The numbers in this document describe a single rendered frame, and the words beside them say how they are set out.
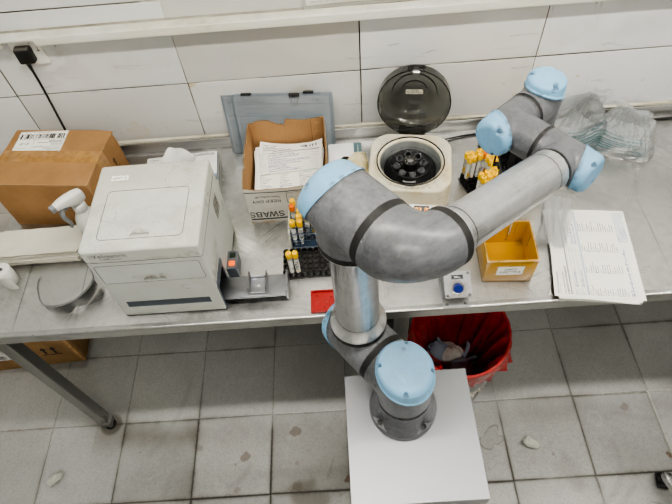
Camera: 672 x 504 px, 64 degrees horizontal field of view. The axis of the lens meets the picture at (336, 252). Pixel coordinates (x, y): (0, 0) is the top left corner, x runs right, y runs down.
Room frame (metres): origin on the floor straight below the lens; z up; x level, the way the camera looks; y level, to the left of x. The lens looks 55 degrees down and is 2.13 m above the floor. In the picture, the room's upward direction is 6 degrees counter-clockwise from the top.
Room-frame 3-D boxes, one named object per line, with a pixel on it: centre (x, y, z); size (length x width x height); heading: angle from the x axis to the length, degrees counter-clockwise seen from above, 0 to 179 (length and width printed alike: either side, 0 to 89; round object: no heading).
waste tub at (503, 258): (0.80, -0.45, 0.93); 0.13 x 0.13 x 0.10; 85
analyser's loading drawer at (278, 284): (0.78, 0.24, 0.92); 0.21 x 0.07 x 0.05; 88
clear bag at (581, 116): (1.24, -0.77, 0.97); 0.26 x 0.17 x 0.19; 109
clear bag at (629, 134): (1.20, -0.94, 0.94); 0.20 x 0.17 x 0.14; 59
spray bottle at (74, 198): (0.98, 0.68, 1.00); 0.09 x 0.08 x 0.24; 178
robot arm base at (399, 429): (0.41, -0.11, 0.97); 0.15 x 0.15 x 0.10
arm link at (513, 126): (0.73, -0.35, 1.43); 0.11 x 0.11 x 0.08; 36
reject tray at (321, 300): (0.73, 0.05, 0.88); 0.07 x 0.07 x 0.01; 88
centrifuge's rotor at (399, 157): (1.10, -0.24, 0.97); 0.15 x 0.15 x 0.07
